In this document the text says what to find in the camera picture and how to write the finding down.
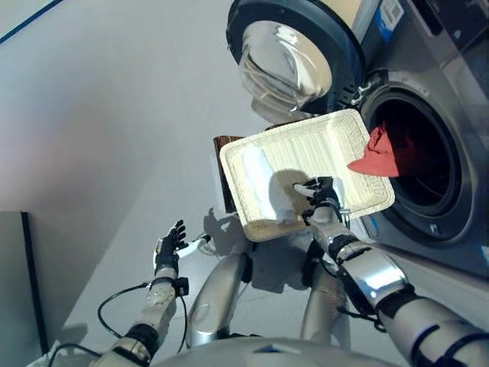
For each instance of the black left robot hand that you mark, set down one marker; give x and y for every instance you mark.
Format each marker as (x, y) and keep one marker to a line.
(166, 254)

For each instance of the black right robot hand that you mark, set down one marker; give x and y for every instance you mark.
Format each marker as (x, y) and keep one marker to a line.
(324, 193)

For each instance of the red garment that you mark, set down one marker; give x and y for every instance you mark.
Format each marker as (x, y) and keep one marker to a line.
(378, 160)

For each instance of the white garment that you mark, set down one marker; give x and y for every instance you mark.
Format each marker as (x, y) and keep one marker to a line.
(260, 179)

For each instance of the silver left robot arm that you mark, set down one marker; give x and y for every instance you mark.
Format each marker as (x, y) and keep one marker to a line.
(156, 309)

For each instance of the grey front-load washing machine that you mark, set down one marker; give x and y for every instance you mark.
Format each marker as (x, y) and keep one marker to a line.
(470, 134)

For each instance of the white wicker basket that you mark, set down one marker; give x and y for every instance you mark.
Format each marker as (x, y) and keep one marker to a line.
(324, 149)

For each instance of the brown wooden stool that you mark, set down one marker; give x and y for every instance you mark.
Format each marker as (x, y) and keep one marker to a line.
(223, 160)

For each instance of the silver right robot leg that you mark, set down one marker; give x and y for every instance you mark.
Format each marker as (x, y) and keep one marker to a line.
(324, 306)

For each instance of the grey robot torso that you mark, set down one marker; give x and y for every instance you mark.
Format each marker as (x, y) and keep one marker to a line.
(267, 355)

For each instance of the dark flat panel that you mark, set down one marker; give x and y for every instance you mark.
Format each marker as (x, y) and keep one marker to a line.
(19, 286)

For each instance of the round glass washer door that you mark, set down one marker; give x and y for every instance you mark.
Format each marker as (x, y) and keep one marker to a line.
(332, 38)

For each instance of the blue white label sticker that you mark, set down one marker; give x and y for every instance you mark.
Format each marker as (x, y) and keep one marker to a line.
(389, 17)

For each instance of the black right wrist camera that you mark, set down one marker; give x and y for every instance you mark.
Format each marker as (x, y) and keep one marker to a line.
(306, 218)

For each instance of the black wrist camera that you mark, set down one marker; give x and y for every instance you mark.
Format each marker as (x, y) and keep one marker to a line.
(306, 218)
(182, 286)

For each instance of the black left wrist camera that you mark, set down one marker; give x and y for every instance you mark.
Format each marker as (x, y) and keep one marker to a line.
(182, 286)

